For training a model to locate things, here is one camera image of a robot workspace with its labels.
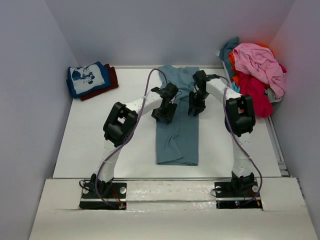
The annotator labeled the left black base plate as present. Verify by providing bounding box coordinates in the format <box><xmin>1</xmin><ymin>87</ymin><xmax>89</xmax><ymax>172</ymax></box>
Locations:
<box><xmin>79</xmin><ymin>180</ymin><xmax>127</xmax><ymax>211</ymax></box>

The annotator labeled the teal t shirt in pile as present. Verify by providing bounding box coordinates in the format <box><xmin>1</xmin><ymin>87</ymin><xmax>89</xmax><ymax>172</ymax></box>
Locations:
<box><xmin>217</xmin><ymin>36</ymin><xmax>240</xmax><ymax>78</ymax></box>

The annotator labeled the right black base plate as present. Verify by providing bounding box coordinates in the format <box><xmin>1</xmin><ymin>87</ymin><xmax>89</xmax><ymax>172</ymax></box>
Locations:
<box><xmin>210</xmin><ymin>181</ymin><xmax>263</xmax><ymax>210</ymax></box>

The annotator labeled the folded blue mickey t shirt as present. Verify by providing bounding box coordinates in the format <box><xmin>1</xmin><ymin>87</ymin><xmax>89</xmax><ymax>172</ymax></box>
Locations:
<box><xmin>66</xmin><ymin>61</ymin><xmax>110</xmax><ymax>99</ymax></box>

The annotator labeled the magenta t shirt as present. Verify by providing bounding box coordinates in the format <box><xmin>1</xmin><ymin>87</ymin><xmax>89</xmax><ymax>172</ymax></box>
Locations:
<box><xmin>239</xmin><ymin>64</ymin><xmax>287</xmax><ymax>118</ymax></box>

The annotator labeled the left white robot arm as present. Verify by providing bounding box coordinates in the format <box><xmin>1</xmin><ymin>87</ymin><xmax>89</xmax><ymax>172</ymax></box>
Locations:
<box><xmin>90</xmin><ymin>83</ymin><xmax>179</xmax><ymax>199</ymax></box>

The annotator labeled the folded dark red t shirt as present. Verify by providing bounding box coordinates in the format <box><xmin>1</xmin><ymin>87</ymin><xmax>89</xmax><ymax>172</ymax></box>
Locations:
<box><xmin>80</xmin><ymin>64</ymin><xmax>119</xmax><ymax>101</ymax></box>

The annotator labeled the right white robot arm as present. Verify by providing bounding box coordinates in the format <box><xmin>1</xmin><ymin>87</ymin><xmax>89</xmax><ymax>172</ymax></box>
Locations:
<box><xmin>188</xmin><ymin>70</ymin><xmax>258</xmax><ymax>198</ymax></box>

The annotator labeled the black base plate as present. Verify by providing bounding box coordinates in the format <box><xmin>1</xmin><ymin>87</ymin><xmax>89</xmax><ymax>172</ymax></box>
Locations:
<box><xmin>79</xmin><ymin>180</ymin><xmax>127</xmax><ymax>211</ymax></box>
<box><xmin>210</xmin><ymin>181</ymin><xmax>263</xmax><ymax>210</ymax></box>

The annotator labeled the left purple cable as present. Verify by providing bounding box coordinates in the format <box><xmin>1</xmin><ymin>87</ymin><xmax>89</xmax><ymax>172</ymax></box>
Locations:
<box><xmin>94</xmin><ymin>68</ymin><xmax>171</xmax><ymax>208</ymax></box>

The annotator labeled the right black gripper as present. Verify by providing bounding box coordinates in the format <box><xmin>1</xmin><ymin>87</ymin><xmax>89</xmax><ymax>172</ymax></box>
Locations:
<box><xmin>188</xmin><ymin>90</ymin><xmax>210</xmax><ymax>116</ymax></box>

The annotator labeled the pink t shirt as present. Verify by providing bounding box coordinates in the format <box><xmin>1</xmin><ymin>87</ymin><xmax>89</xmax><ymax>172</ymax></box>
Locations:
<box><xmin>232</xmin><ymin>43</ymin><xmax>286</xmax><ymax>99</ymax></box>

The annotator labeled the grey-blue t shirt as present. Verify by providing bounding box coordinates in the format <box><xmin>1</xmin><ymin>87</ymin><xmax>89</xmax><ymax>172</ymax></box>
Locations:
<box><xmin>155</xmin><ymin>65</ymin><xmax>200</xmax><ymax>166</ymax></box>

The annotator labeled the grey white t shirt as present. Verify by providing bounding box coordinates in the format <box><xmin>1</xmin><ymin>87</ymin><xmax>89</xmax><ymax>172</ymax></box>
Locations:
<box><xmin>264</xmin><ymin>87</ymin><xmax>283</xmax><ymax>103</ymax></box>

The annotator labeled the light blue t shirt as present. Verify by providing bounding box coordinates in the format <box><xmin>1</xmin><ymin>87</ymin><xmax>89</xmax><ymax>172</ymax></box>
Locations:
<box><xmin>231</xmin><ymin>81</ymin><xmax>241</xmax><ymax>93</ymax></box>

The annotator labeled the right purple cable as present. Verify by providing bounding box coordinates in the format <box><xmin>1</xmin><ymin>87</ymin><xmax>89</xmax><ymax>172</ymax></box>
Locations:
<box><xmin>214</xmin><ymin>74</ymin><xmax>263</xmax><ymax>207</ymax></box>

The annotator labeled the purple cable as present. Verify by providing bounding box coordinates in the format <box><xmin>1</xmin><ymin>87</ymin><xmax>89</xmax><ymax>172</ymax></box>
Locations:
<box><xmin>94</xmin><ymin>68</ymin><xmax>171</xmax><ymax>208</ymax></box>
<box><xmin>214</xmin><ymin>74</ymin><xmax>263</xmax><ymax>207</ymax></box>

